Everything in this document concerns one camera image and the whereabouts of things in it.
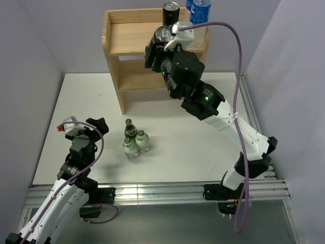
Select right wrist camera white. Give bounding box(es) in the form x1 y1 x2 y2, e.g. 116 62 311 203
164 21 194 51

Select black can yellow label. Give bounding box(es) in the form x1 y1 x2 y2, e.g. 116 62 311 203
162 2 180 26

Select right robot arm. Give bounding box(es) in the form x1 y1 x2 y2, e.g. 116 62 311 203
145 39 277 198

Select wooden two-tier shelf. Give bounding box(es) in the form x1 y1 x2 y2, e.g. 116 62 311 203
101 7 211 115

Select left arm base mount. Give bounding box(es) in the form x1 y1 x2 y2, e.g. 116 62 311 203
79 187 116 219

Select green bottle red label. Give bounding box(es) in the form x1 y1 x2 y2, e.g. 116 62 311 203
124 118 138 141

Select front clear water bottle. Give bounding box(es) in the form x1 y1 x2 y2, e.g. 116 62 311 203
189 0 211 48

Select rear clear water bottle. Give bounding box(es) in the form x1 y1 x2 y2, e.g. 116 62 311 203
186 0 193 11

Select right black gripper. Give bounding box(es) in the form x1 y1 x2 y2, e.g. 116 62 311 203
144 39 187 99

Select clear water bottle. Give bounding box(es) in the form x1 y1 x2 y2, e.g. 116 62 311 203
186 0 193 11
189 0 211 48

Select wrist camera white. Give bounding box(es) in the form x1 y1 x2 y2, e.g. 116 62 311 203
57 116 85 137
164 21 194 51

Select clear soda bottle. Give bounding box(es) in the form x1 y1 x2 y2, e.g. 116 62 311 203
136 130 150 153
122 138 139 159

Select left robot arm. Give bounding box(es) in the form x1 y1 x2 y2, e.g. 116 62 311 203
5 116 109 243

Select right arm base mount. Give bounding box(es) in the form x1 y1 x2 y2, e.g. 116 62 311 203
203 183 246 215

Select aluminium frame rails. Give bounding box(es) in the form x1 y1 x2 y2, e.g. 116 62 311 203
19 72 305 244

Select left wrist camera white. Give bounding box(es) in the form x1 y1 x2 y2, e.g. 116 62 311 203
57 116 85 137

